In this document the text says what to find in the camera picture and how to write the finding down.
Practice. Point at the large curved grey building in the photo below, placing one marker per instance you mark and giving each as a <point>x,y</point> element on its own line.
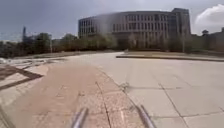
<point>140,26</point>

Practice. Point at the reddish stone paving strip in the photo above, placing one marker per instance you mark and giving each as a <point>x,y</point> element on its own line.
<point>66,90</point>

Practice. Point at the low concrete kerb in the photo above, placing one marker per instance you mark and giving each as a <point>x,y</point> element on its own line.
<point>166,57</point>

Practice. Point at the grey concrete slab pavement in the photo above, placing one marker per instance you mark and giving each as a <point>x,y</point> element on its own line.
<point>166,78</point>

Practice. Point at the dry grass patch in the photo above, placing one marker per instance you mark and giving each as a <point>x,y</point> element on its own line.
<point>173,53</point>

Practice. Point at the robot's own part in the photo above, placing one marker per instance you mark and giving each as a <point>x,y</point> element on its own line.
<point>146,117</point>
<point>80,118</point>

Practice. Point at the row of trees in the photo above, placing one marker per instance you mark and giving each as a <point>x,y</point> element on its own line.
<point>43,45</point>

